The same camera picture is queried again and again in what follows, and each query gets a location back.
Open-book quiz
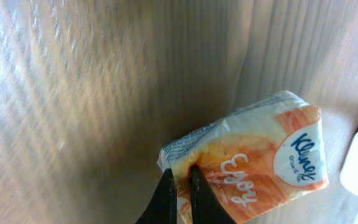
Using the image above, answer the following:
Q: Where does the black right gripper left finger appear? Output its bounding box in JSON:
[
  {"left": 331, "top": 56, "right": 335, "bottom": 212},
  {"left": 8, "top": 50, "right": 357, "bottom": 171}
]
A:
[{"left": 136, "top": 169, "right": 177, "bottom": 224}]

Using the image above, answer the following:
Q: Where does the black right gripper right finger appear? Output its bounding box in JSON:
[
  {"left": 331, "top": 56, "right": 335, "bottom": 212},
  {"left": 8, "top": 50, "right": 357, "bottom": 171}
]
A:
[{"left": 191, "top": 166, "right": 236, "bottom": 224}]

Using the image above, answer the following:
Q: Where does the small orange snack pack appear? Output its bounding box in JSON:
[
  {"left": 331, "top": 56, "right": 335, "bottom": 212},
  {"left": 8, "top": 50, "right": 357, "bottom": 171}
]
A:
[{"left": 157, "top": 91, "right": 329, "bottom": 223}]

